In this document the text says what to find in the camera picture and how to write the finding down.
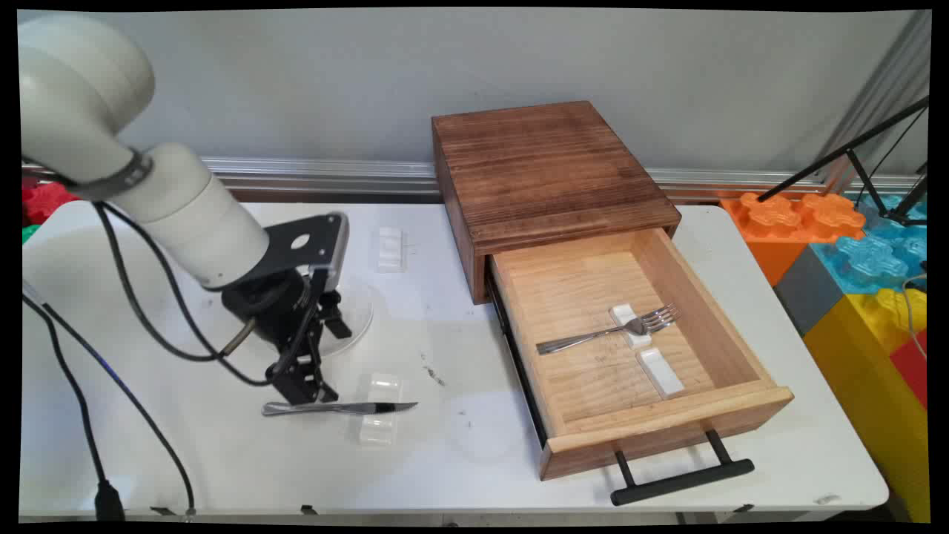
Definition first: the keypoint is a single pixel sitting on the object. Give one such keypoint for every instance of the steel serrated table knife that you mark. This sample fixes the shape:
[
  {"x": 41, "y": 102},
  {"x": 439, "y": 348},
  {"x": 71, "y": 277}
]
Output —
[{"x": 348, "y": 408}]

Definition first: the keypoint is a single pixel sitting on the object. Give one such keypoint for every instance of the yellow foam block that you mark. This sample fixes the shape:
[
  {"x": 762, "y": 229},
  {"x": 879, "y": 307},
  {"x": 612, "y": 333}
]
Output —
[{"x": 860, "y": 393}]

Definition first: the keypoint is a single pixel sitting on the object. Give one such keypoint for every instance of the grey foam block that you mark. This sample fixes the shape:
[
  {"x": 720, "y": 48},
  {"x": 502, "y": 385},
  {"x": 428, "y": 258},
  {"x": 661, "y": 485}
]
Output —
[{"x": 812, "y": 293}]

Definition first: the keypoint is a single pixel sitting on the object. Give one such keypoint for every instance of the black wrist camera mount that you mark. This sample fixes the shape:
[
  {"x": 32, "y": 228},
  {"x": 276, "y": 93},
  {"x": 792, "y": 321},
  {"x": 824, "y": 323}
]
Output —
[{"x": 285, "y": 252}]

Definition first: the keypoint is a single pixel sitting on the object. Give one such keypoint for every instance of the orange foam block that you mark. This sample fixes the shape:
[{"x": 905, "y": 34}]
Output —
[{"x": 778, "y": 219}]

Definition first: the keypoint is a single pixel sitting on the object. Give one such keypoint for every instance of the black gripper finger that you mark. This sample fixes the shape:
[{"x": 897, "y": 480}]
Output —
[
  {"x": 304, "y": 378},
  {"x": 332, "y": 313}
]

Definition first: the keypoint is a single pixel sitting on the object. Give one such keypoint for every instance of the steel fork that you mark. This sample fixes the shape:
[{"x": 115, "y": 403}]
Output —
[{"x": 593, "y": 337}]

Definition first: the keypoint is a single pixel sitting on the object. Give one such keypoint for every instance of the blue foam block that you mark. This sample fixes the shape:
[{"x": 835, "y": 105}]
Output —
[{"x": 871, "y": 256}]

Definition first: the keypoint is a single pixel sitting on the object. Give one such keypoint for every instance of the white cutlery rest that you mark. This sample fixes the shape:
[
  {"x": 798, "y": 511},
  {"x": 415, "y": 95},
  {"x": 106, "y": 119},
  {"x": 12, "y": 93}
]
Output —
[
  {"x": 626, "y": 315},
  {"x": 391, "y": 248},
  {"x": 382, "y": 386},
  {"x": 661, "y": 372}
]

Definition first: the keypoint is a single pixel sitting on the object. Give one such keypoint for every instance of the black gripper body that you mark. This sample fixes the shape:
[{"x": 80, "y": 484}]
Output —
[{"x": 270, "y": 311}]

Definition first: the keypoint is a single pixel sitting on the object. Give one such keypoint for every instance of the dark wooden cabinet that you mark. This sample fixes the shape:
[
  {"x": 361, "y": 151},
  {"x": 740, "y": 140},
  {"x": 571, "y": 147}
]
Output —
[{"x": 541, "y": 163}]

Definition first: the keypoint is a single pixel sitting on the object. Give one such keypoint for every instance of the red knobbed foam block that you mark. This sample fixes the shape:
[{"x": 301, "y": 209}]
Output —
[{"x": 46, "y": 202}]

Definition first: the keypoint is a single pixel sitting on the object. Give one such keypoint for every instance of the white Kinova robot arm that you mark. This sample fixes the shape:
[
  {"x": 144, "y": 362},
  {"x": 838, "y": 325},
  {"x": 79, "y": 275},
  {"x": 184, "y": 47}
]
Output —
[{"x": 81, "y": 89}]

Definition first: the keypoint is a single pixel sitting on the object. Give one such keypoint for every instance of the aluminium rail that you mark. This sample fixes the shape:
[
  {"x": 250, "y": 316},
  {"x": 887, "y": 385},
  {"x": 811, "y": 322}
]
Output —
[{"x": 334, "y": 172}]

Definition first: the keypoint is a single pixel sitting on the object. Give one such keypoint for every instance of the green foam block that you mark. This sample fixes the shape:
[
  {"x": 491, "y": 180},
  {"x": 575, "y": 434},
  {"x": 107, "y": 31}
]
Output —
[{"x": 28, "y": 233}]

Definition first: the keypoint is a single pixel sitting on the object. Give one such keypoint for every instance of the light wooden drawer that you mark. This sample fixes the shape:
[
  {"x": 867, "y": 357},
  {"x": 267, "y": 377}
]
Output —
[{"x": 593, "y": 371}]

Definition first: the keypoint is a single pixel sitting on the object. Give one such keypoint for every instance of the black tripod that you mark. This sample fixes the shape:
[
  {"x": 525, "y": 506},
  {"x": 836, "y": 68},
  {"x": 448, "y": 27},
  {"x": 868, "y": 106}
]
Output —
[{"x": 852, "y": 147}]

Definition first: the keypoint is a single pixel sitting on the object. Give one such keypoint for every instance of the small red foam block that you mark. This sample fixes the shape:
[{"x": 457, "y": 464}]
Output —
[{"x": 912, "y": 367}]

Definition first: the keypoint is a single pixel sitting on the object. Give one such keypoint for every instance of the clear round plastic disc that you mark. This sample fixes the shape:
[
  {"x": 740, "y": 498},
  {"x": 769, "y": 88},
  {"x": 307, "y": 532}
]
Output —
[{"x": 359, "y": 308}]

